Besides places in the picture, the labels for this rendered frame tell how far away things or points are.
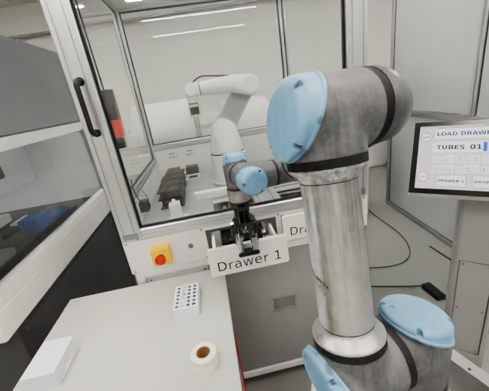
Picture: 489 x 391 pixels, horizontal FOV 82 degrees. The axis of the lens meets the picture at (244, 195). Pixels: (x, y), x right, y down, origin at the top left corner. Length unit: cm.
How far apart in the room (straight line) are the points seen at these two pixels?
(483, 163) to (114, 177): 133
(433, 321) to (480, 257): 95
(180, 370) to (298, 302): 73
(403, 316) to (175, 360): 61
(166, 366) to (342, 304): 59
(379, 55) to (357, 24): 358
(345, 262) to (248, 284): 93
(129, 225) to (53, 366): 48
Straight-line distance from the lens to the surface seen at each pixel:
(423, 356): 60
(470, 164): 134
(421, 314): 61
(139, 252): 122
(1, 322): 122
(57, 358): 105
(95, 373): 102
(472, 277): 159
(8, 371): 146
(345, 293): 46
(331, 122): 38
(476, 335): 179
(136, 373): 95
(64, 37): 112
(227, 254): 102
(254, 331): 151
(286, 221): 117
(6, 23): 508
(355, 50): 118
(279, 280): 135
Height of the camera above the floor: 143
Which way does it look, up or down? 20 degrees down
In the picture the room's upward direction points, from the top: 9 degrees counter-clockwise
